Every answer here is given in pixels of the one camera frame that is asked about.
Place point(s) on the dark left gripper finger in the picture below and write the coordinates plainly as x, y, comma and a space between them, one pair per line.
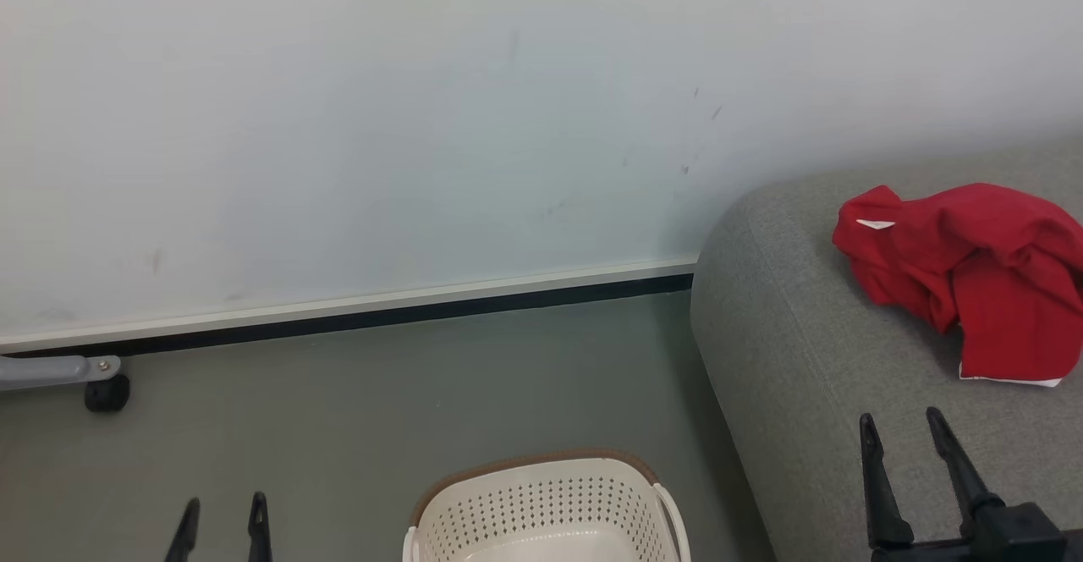
259, 532
184, 532

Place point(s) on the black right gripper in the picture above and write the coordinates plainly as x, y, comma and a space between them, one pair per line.
926, 552

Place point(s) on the red garment with white trim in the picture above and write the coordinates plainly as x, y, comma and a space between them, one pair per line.
990, 274

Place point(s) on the cream perforated laundry basket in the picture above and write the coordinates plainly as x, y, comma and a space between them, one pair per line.
541, 511

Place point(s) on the black caster wheel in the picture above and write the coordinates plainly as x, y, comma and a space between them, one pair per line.
107, 393

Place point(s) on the grey fabric sofa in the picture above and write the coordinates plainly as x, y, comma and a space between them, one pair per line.
812, 359

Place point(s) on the grey metal stand leg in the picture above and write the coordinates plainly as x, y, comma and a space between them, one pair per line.
42, 371

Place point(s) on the white and black baseboard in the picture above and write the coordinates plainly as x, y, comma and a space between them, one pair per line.
338, 312

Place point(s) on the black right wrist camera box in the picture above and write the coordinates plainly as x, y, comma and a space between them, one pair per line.
1019, 537

